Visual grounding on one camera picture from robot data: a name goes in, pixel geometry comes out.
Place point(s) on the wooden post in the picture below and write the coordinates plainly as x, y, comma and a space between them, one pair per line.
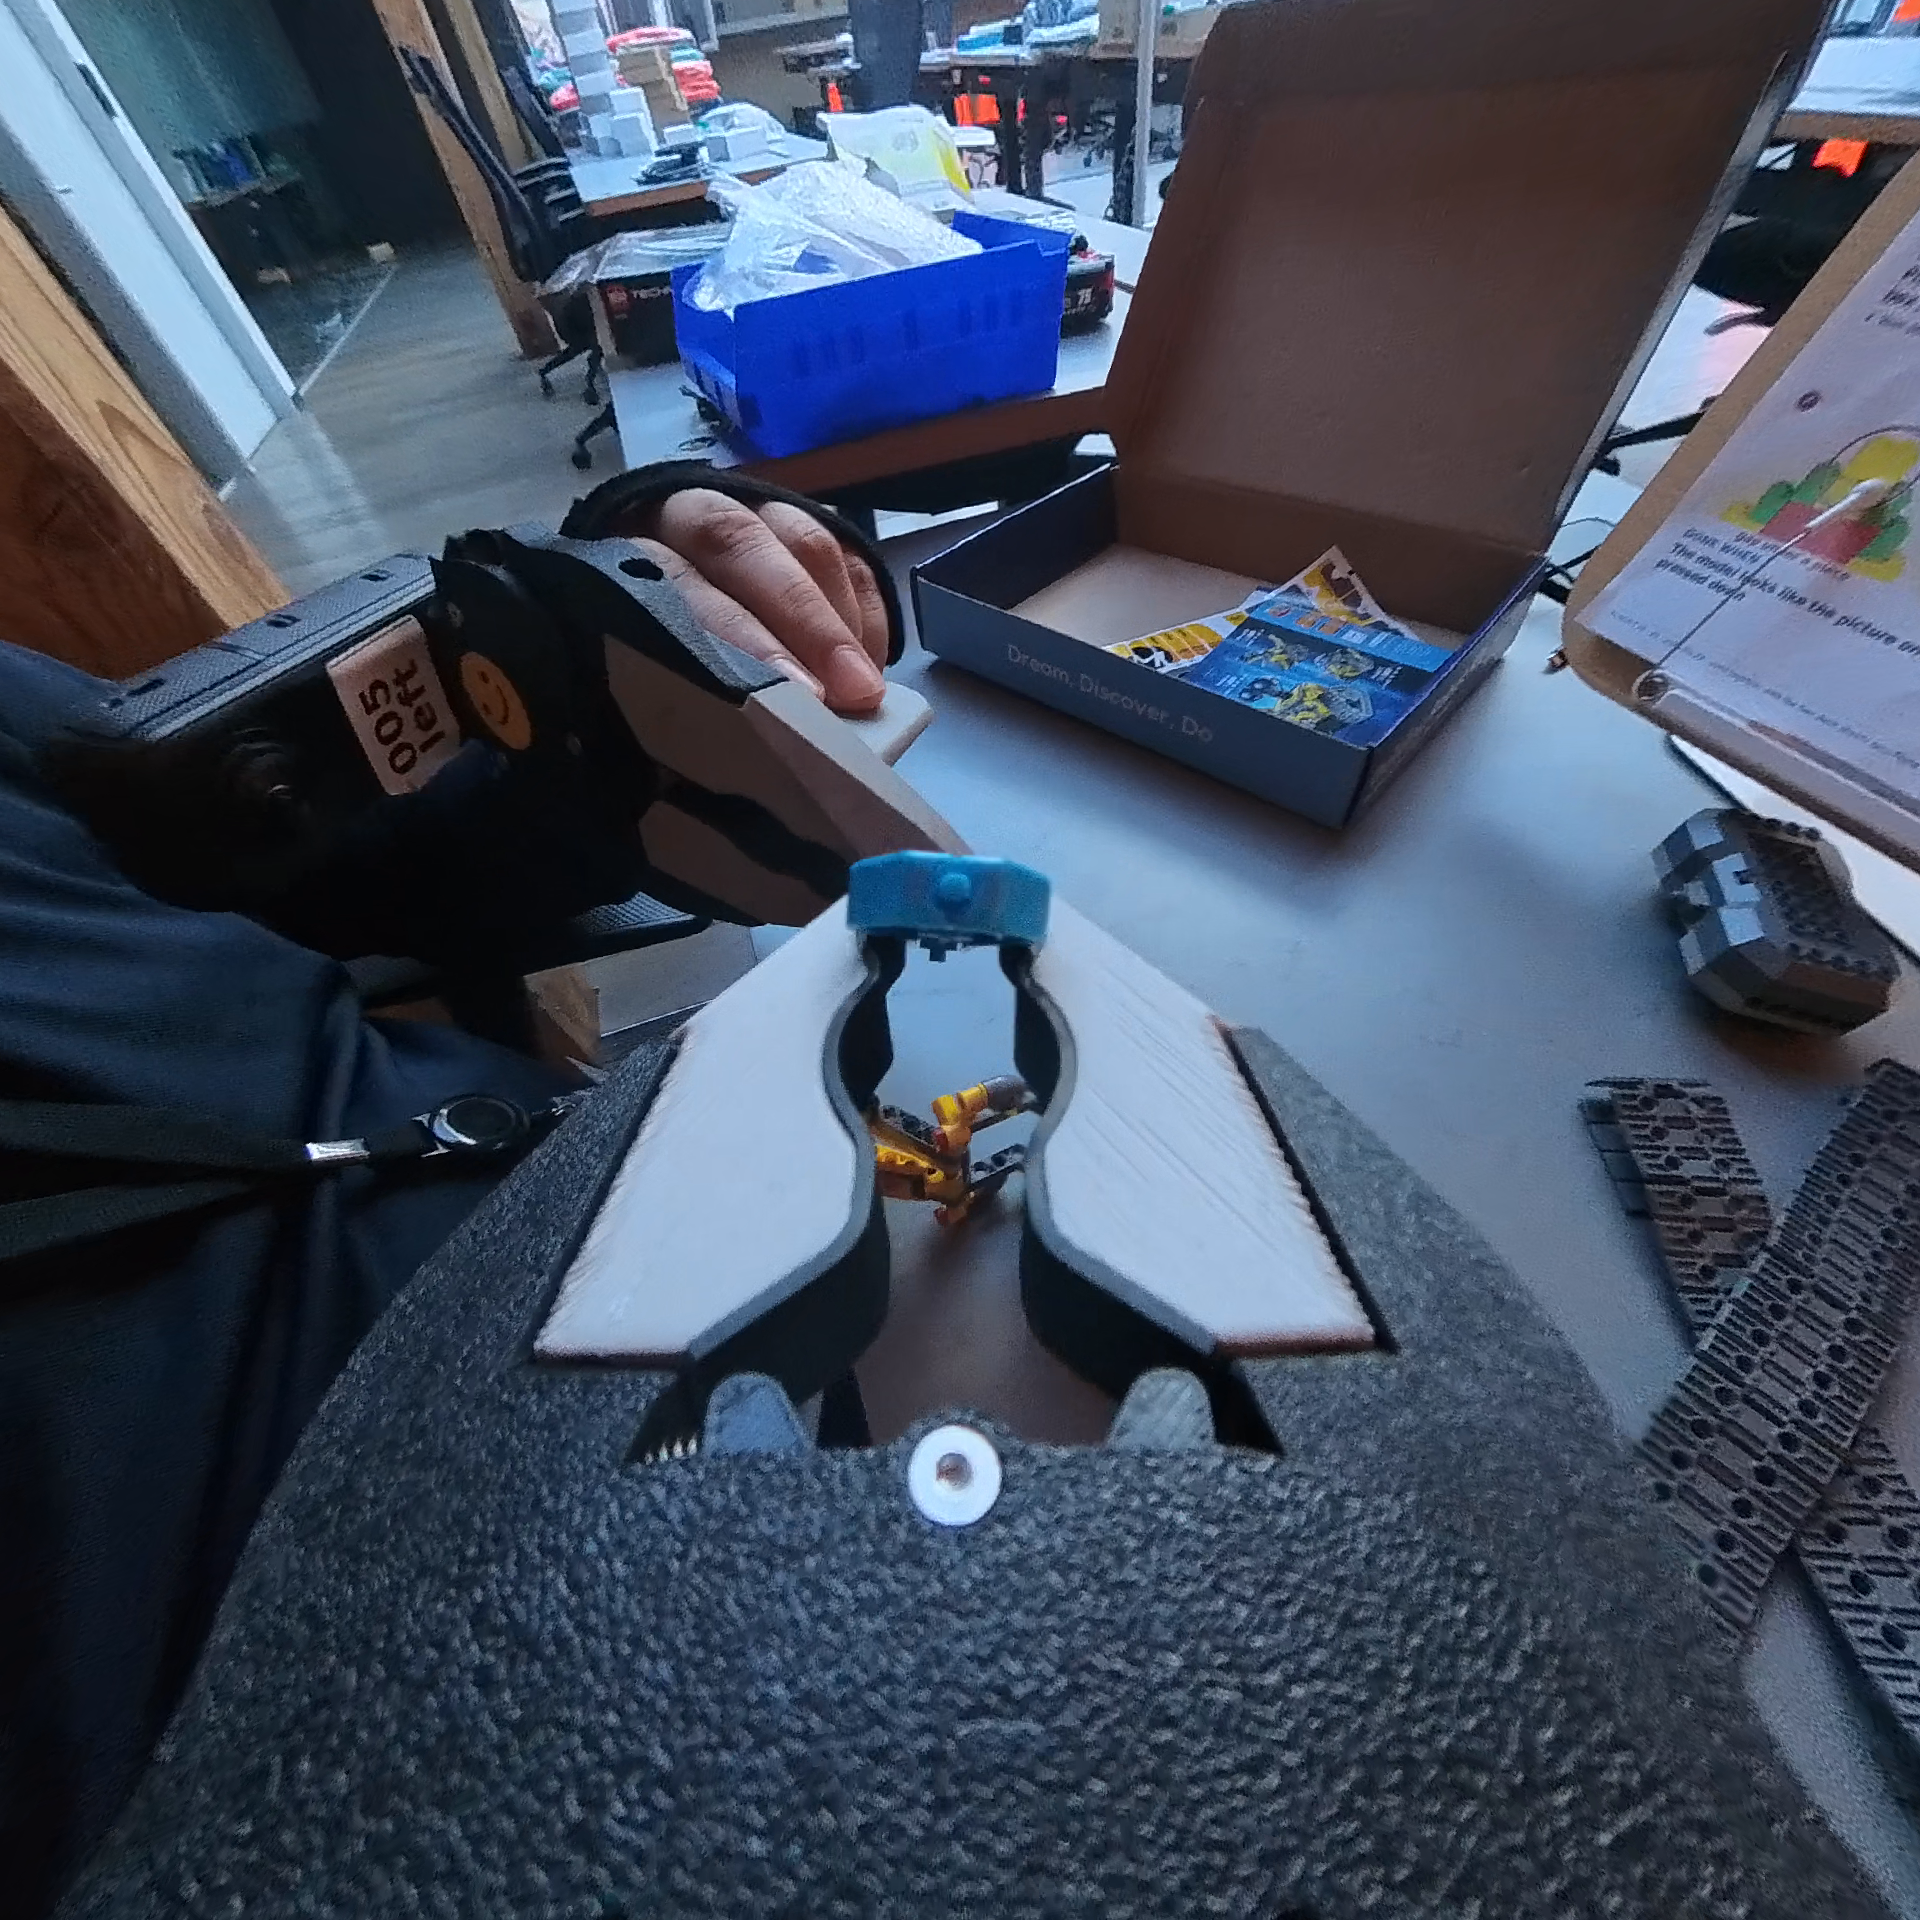
466, 166

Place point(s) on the instruction sheet on clipboard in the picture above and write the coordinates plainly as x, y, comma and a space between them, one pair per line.
1605, 600

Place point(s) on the blue plastic crate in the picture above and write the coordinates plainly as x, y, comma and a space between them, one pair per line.
886, 345

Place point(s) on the brown table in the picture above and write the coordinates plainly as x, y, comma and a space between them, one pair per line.
931, 435

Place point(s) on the navy cardboard box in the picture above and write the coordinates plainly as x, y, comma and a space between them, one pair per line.
1350, 300

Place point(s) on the person's left hand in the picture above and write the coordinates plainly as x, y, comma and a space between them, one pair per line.
780, 586

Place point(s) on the yellow grey brick arm assembly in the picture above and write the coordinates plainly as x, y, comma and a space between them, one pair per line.
946, 1147

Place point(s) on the printed instruction sheet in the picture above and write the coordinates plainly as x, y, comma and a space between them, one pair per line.
1801, 600

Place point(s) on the grey desk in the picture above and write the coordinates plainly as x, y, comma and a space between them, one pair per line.
1426, 930

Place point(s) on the person's left forearm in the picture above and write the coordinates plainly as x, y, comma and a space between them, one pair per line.
226, 930

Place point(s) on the grey brick motor block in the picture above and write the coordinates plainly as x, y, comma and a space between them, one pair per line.
1770, 930

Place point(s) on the blue plastic brick separator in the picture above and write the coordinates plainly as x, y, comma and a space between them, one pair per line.
946, 891

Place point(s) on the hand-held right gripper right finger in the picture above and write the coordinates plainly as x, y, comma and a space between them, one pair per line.
1185, 1185

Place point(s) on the white plastic bags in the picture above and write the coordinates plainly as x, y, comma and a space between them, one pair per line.
811, 225

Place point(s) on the blue printed booklet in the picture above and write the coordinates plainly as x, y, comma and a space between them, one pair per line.
1321, 667

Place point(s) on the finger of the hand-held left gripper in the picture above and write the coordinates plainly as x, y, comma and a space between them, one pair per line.
839, 763
721, 862

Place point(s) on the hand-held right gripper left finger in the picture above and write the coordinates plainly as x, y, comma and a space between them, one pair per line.
721, 1185

